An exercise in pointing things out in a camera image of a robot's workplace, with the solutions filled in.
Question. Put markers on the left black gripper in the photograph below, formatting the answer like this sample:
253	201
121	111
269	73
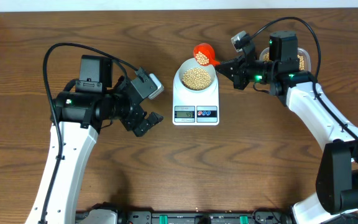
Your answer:
130	120

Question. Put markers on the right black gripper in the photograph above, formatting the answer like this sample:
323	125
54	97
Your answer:
238	66

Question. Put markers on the red plastic measuring scoop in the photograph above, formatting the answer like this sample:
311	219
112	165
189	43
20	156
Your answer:
208	51

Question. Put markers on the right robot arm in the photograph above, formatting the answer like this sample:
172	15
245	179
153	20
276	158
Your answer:
337	180

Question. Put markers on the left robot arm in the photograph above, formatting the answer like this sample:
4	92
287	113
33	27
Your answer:
79	112

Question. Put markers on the soybeans in scoop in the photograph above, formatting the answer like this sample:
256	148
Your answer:
202	59

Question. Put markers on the soybeans in bowl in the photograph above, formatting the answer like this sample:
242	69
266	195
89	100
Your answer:
196	79

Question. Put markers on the grey round bowl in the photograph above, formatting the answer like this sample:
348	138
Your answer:
192	63

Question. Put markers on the white digital kitchen scale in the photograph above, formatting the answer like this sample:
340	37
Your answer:
195	107

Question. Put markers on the soybeans in container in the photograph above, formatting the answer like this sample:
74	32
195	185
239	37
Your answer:
265	57

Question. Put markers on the clear plastic container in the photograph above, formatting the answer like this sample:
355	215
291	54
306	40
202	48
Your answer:
301	51

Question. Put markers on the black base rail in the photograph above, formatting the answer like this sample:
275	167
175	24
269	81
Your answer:
104	216

